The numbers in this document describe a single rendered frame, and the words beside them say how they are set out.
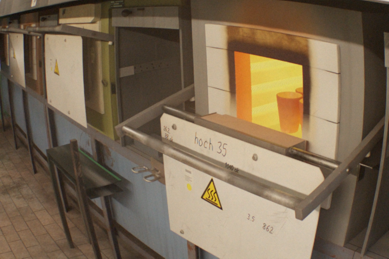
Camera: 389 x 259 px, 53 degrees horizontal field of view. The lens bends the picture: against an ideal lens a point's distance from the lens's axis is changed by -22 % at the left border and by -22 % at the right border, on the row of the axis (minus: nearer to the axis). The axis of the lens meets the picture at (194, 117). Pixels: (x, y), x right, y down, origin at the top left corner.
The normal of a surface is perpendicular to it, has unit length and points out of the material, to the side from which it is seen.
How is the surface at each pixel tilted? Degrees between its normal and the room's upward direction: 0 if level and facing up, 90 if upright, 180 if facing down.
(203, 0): 90
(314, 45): 90
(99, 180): 0
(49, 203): 0
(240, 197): 90
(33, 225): 0
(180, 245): 90
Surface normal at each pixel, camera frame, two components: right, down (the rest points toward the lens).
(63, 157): -0.04, -0.96
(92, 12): -0.33, 0.29
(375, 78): 0.60, 0.21
